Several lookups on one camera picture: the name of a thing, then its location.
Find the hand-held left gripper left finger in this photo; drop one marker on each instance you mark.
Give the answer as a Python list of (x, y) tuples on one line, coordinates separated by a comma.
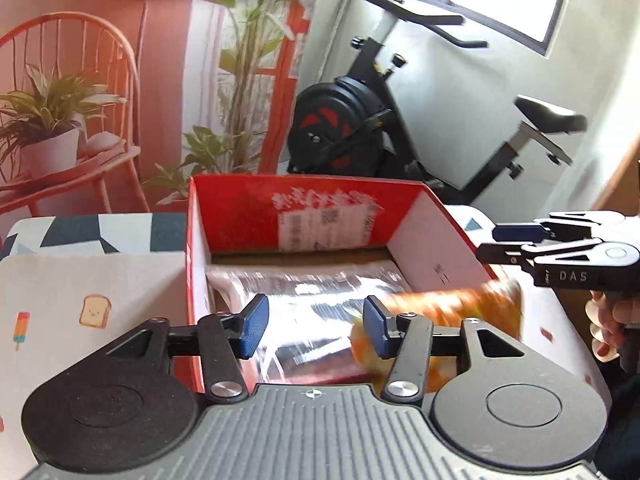
[(253, 327)]

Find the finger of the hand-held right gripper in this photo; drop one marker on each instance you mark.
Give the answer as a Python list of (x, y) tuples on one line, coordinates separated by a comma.
[(520, 232), (505, 255)]

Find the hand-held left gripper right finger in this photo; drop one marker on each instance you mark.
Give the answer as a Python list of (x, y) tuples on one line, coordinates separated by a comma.
[(375, 326)]

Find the red cardboard box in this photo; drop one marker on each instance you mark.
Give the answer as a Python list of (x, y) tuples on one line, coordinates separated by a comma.
[(300, 195)]

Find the person's right hand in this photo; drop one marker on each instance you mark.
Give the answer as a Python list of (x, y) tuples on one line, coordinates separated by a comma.
[(607, 320)]

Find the clear plastic wrapped package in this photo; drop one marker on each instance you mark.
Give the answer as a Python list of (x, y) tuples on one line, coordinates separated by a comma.
[(310, 290)]

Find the wooden board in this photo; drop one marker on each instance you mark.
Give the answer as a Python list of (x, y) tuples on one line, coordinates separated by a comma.
[(620, 190)]

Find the black exercise bike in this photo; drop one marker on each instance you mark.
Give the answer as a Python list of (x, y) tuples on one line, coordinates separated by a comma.
[(345, 125)]

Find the wall poster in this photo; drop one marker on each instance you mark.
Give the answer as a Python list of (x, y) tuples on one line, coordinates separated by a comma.
[(125, 85)]

